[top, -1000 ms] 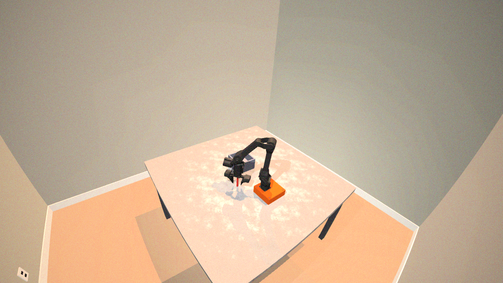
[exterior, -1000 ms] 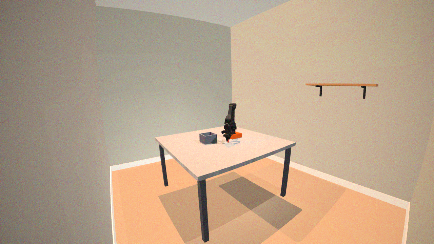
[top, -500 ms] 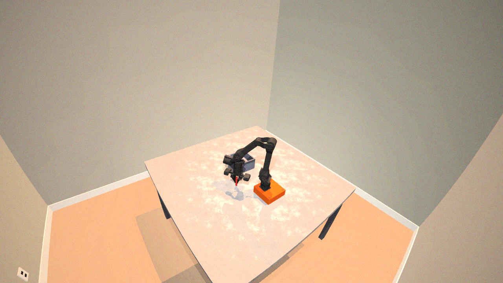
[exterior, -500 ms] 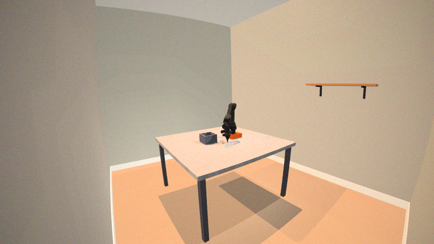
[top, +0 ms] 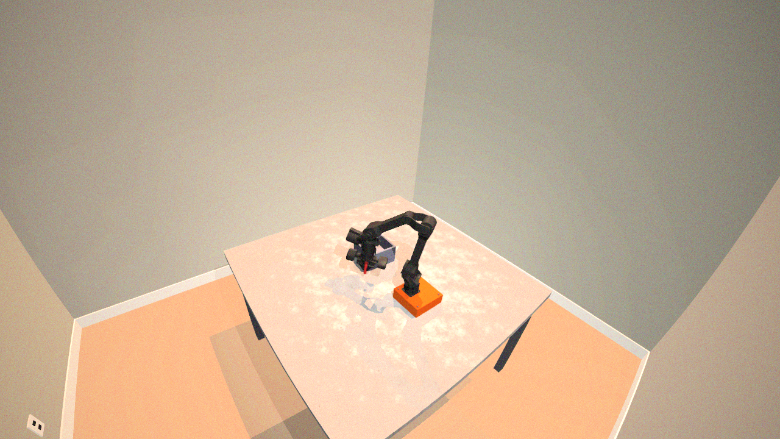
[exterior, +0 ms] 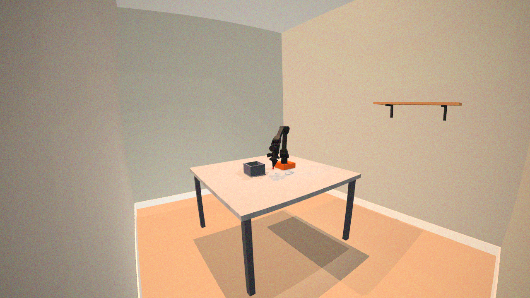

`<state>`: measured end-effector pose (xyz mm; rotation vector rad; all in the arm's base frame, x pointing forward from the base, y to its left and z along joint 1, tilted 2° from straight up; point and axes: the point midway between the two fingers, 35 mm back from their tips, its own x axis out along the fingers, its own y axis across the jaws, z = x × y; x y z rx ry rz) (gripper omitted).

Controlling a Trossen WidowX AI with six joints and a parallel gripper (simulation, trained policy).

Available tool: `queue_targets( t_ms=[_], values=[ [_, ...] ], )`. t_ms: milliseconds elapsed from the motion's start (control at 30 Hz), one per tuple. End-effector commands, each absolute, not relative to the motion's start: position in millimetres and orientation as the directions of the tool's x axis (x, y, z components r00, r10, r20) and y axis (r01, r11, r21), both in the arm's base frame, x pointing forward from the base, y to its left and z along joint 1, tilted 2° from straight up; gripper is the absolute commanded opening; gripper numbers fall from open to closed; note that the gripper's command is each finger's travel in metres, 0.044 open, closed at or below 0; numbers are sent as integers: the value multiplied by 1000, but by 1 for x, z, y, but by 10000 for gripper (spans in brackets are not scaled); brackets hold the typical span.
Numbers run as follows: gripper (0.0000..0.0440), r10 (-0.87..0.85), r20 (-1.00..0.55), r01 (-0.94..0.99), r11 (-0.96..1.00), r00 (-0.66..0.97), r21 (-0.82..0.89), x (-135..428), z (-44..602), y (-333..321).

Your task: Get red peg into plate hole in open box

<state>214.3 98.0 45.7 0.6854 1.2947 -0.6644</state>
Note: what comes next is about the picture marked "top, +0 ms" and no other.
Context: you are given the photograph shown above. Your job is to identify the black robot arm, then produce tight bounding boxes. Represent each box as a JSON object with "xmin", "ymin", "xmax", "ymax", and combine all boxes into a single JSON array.
[{"xmin": 346, "ymin": 210, "xmax": 437, "ymax": 297}]

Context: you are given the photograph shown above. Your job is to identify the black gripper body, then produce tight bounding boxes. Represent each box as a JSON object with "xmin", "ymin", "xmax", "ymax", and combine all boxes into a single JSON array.
[{"xmin": 346, "ymin": 248, "xmax": 388, "ymax": 269}]

